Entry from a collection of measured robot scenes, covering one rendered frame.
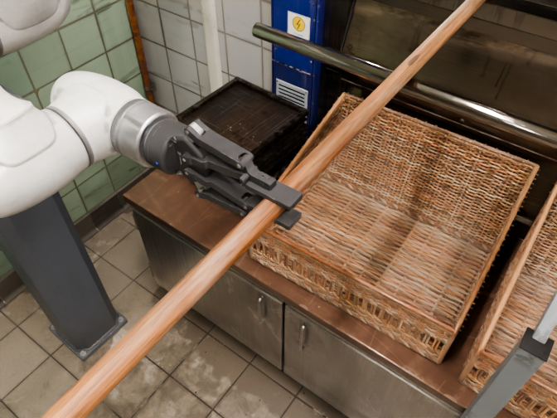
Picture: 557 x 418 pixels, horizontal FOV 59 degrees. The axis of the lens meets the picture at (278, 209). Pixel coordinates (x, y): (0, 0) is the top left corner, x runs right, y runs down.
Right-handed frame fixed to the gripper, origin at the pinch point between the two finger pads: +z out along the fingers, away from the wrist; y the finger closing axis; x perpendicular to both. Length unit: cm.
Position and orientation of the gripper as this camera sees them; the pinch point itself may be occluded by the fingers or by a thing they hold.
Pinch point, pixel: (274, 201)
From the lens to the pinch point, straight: 63.8
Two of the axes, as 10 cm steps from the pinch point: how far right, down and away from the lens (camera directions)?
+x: -5.8, 6.0, -5.5
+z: 8.1, 4.3, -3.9
